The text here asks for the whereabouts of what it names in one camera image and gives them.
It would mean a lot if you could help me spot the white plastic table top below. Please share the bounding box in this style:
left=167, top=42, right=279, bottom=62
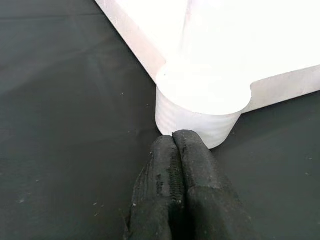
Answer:
left=93, top=0, right=320, bottom=150

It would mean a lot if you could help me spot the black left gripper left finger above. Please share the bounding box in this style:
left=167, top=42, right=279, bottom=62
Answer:
left=123, top=134, right=187, bottom=240

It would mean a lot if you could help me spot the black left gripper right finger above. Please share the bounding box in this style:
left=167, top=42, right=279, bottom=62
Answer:
left=172, top=129, right=261, bottom=240

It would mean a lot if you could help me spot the black tablecloth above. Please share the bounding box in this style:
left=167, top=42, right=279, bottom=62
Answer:
left=0, top=0, right=320, bottom=240

